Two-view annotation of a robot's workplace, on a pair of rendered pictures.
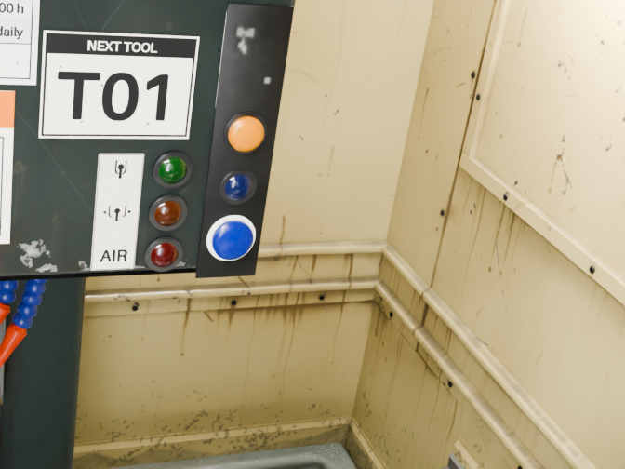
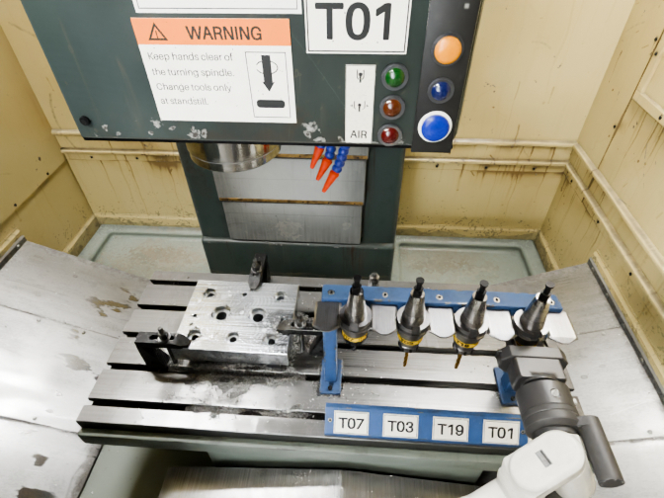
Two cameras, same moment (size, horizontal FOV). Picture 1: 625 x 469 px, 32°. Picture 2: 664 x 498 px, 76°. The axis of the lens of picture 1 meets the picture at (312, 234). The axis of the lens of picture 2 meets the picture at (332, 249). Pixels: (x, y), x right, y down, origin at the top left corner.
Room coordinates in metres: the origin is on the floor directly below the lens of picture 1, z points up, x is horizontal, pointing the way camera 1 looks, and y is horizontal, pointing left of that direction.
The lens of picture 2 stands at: (0.26, -0.06, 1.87)
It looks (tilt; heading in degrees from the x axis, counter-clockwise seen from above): 43 degrees down; 30
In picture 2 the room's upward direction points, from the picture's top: 1 degrees counter-clockwise
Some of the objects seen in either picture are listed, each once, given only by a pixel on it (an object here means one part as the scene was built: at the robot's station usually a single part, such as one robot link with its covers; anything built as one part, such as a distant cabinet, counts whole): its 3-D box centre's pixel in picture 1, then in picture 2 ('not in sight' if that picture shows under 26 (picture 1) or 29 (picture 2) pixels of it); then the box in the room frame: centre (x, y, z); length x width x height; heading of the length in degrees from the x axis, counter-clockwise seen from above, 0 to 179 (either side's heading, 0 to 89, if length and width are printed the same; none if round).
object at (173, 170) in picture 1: (172, 169); (394, 77); (0.67, 0.10, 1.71); 0.02 x 0.01 x 0.02; 115
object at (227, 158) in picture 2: not in sight; (230, 117); (0.75, 0.41, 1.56); 0.16 x 0.16 x 0.12
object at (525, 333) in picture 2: not in sight; (530, 325); (0.87, -0.14, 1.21); 0.06 x 0.06 x 0.03
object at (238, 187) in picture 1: (238, 186); (441, 91); (0.69, 0.06, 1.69); 0.02 x 0.01 x 0.02; 115
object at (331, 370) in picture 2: not in sight; (330, 342); (0.76, 0.23, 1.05); 0.10 x 0.05 x 0.30; 25
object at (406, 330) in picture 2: not in sight; (412, 321); (0.78, 0.06, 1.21); 0.06 x 0.06 x 0.03
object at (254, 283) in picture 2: not in sight; (258, 277); (0.90, 0.56, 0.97); 0.13 x 0.03 x 0.15; 25
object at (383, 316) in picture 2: not in sight; (383, 319); (0.75, 0.11, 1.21); 0.07 x 0.05 x 0.01; 25
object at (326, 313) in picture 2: not in sight; (327, 316); (0.71, 0.21, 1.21); 0.07 x 0.05 x 0.01; 25
